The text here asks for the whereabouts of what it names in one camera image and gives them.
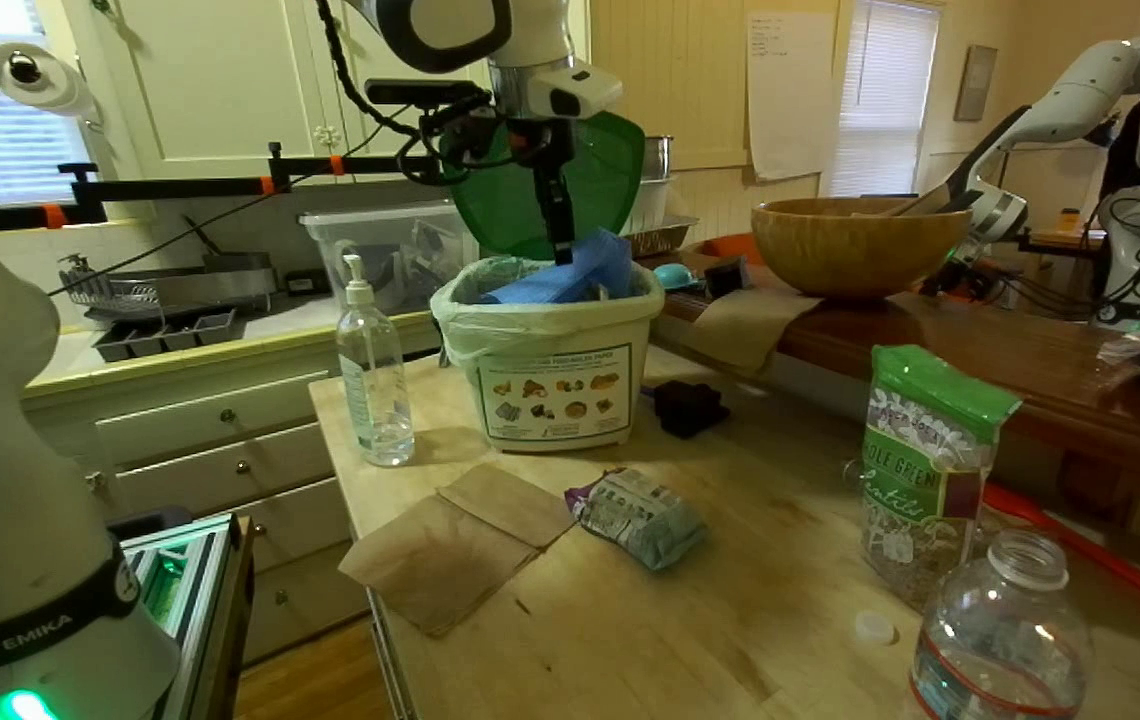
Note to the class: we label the green bin lid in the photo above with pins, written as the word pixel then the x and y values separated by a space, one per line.
pixel 499 199

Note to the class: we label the aluminium extrusion frame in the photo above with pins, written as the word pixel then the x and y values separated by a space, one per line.
pixel 198 584

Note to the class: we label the blue striped cloth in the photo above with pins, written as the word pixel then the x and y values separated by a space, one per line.
pixel 595 269

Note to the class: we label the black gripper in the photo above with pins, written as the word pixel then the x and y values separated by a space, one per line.
pixel 549 140

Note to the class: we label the wooden bowl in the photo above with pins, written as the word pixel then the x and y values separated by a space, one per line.
pixel 854 249

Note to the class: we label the clear plastic jar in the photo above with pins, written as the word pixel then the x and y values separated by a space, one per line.
pixel 1001 637

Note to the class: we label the hand sanitizer pump bottle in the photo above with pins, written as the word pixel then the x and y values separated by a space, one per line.
pixel 372 374

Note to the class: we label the paper towel roll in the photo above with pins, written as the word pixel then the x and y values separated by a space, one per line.
pixel 32 77

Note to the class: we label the crumpled purple snack wrapper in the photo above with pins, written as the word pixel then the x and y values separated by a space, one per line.
pixel 642 516

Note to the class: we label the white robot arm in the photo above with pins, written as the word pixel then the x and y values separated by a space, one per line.
pixel 77 637

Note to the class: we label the black cloth lump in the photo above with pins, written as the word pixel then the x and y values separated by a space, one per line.
pixel 685 409

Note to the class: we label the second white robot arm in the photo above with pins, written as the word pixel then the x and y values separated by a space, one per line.
pixel 1101 84

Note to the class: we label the white bin liner bag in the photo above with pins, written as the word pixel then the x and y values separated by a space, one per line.
pixel 478 326

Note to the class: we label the green granola bag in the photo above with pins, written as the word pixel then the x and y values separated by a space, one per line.
pixel 929 446

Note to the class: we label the paper sheet on wall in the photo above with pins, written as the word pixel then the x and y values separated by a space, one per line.
pixel 791 95

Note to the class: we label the clear storage container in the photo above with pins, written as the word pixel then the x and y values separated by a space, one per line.
pixel 404 249

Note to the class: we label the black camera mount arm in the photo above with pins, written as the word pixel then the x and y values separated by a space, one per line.
pixel 270 177

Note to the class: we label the white compost bin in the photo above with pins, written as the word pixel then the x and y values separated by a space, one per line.
pixel 557 402

